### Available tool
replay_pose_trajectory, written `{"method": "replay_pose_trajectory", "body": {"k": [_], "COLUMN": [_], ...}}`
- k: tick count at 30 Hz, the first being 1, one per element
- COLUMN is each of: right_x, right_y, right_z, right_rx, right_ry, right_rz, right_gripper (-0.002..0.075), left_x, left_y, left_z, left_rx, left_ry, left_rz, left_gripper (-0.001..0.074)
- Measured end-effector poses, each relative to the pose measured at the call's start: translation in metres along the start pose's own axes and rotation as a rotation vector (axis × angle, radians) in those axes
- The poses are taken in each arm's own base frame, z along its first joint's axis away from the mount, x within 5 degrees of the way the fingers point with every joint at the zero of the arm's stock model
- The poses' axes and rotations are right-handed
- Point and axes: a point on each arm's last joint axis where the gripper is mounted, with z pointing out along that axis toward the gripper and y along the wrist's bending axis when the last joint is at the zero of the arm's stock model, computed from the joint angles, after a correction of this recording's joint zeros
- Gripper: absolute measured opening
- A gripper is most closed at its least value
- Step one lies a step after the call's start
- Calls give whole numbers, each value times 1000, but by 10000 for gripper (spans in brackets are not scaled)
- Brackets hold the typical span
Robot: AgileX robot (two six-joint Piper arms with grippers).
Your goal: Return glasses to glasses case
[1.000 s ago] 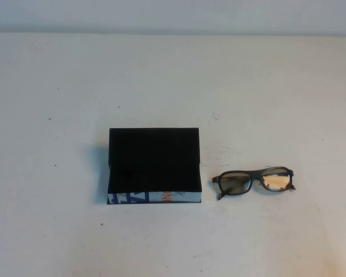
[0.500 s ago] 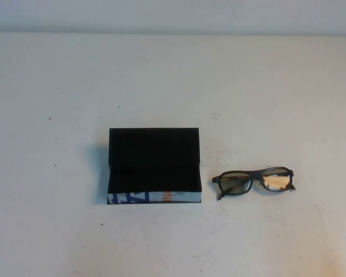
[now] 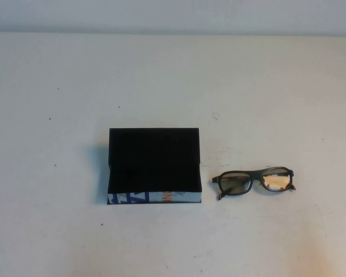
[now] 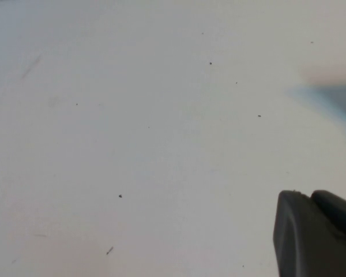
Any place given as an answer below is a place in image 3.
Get dark framed glasses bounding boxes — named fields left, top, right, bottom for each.
left=211, top=166, right=295, bottom=202

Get black glasses case printed sides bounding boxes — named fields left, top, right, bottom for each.
left=107, top=128, right=204, bottom=206

